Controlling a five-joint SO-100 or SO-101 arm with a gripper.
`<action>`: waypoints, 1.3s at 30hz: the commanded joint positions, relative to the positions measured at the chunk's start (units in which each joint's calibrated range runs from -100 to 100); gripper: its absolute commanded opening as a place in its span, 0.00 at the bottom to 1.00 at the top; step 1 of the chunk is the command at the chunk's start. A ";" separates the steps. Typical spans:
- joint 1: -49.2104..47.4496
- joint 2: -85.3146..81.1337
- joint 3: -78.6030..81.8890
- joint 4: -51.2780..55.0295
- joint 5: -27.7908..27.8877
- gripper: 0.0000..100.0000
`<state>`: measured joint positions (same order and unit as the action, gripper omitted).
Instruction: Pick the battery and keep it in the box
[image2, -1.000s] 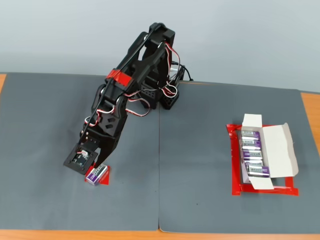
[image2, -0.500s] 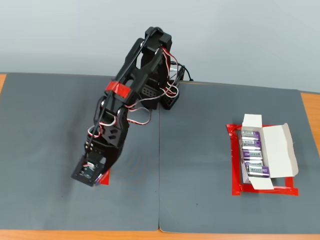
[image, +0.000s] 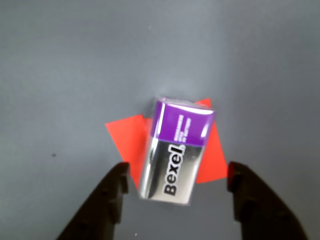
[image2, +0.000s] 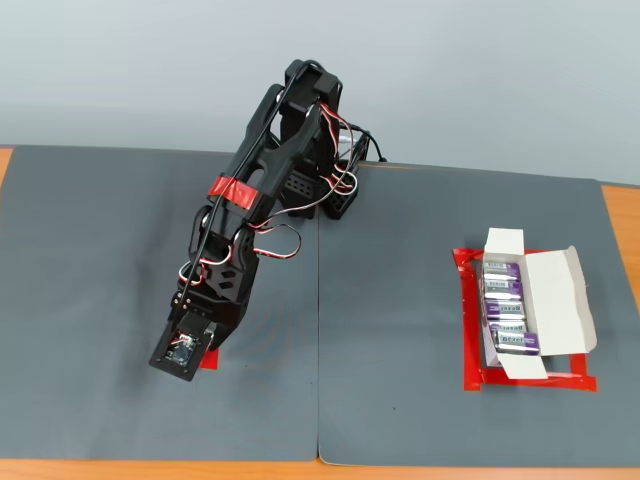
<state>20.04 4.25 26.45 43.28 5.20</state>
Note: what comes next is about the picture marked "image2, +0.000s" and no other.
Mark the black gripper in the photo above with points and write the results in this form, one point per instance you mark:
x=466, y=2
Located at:
x=226, y=320

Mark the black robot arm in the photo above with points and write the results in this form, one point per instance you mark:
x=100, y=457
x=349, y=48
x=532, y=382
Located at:
x=280, y=150

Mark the red tape on arm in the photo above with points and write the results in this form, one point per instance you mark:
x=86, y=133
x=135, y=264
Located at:
x=237, y=192

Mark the white cardboard box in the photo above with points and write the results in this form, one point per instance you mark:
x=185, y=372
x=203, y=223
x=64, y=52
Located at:
x=555, y=300

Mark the red tape patch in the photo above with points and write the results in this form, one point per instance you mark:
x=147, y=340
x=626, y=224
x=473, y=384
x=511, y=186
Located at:
x=211, y=361

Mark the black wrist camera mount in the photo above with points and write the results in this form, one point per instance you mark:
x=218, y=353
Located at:
x=180, y=352

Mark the red tape frame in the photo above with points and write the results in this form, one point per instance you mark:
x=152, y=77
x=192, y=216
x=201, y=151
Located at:
x=472, y=350

